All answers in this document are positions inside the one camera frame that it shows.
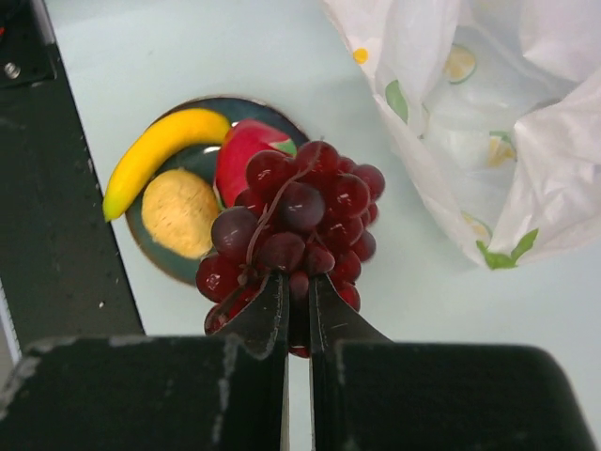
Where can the yellow fake lemon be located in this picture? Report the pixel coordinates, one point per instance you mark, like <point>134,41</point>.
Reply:
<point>162,140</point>

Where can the white printed plastic bag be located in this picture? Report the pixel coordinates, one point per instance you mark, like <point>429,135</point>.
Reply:
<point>494,109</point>

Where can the dark blue ceramic plate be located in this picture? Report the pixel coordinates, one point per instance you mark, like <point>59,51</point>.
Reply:
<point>201,159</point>

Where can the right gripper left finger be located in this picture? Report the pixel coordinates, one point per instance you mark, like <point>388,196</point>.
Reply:
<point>226,391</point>

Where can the dark red fake grapes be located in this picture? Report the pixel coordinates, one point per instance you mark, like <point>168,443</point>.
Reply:
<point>305,215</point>

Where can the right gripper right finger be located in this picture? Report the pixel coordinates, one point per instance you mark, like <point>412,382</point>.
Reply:
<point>371,393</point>

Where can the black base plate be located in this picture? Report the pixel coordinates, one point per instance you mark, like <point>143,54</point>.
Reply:
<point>61,271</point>

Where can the yellow fake pear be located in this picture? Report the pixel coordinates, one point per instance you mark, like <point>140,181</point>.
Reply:
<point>178,210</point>

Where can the red fake dragon fruit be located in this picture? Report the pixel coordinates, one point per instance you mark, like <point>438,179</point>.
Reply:
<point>241,143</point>

